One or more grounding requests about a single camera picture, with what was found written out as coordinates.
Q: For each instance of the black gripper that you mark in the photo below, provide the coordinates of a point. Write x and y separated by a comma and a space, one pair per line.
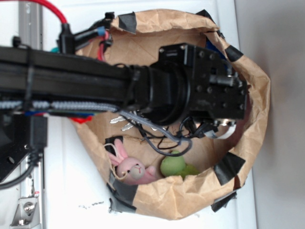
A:
206, 129

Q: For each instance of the silver key bunch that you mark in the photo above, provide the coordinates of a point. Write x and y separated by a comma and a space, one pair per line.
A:
135, 120

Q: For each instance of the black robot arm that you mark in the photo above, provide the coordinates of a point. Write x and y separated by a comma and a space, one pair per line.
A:
187, 81

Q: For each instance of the brown paper bag bin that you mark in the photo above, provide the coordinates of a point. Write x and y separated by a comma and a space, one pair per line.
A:
223, 164

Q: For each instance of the green plush toy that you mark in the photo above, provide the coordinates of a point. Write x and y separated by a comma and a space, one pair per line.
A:
176, 166

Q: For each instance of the blue sponge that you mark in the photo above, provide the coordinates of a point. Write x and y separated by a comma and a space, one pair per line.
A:
215, 51

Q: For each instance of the pink plush bunny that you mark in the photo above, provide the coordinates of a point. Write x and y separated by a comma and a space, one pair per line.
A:
129, 170

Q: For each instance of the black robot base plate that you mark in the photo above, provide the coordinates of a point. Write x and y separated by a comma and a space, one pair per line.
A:
15, 134

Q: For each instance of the metal corner bracket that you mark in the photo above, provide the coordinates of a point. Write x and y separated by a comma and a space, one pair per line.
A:
27, 214

